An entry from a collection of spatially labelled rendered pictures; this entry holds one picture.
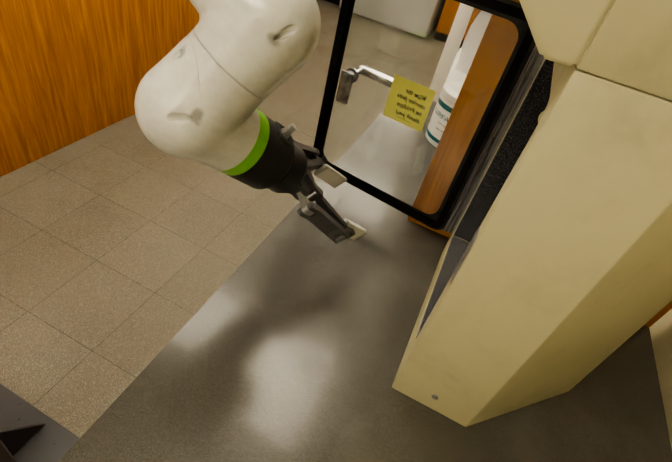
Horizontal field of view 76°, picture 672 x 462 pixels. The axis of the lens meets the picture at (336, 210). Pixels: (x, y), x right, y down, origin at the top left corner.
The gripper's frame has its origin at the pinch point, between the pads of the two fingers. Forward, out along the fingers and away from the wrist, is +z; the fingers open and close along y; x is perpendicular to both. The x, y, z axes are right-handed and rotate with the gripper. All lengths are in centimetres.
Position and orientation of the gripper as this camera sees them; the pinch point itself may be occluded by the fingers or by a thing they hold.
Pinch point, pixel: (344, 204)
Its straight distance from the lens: 75.7
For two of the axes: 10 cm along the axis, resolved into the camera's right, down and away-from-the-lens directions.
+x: -8.0, 4.9, 3.4
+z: 5.2, 3.0, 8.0
